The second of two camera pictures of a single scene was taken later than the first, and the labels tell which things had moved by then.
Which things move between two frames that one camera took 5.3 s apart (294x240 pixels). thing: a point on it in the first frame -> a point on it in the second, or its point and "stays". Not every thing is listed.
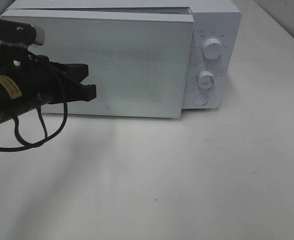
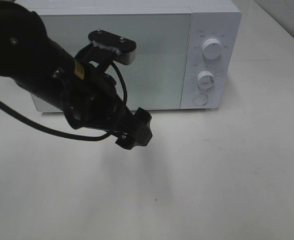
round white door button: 200,99 stays
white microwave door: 139,60 stays
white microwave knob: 206,79 stays
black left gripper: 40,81 -> 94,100
